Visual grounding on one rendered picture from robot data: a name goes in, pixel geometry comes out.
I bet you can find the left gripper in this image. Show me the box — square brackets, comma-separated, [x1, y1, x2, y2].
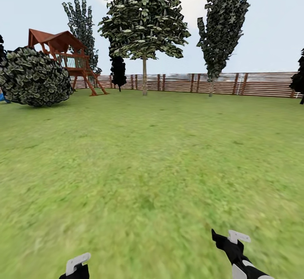
[59, 264, 89, 279]

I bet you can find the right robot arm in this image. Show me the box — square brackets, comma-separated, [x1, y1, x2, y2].
[212, 229, 275, 279]

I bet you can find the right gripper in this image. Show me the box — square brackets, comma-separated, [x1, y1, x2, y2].
[212, 229, 244, 257]

